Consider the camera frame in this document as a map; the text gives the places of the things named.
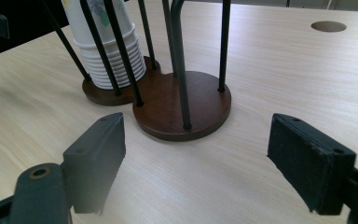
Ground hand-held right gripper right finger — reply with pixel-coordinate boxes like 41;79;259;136
267;113;357;216

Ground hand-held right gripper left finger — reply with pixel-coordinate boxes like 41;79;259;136
62;112;127;216

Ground stack of white paper cups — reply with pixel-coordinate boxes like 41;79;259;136
61;0;147;91

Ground wooden cup holder black rods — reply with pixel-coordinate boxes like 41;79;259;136
40;0;232;143

